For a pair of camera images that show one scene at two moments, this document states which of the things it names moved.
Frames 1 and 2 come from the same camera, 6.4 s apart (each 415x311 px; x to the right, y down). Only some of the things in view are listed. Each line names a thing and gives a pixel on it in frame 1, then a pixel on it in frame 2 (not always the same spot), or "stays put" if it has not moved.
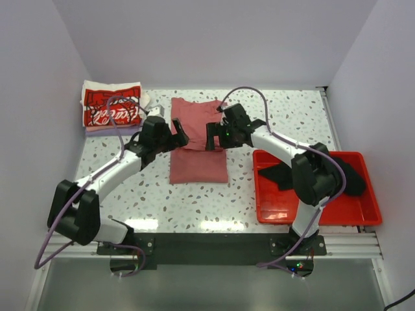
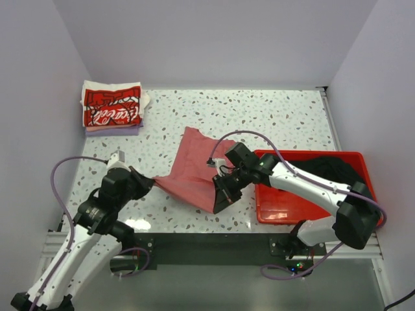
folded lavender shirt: [130, 131] stays put
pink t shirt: [192, 164] → [190, 181]
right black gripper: [214, 129] → [224, 195]
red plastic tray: [273, 205] stays put
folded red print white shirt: [113, 103] stays put
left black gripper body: [166, 143] → [137, 188]
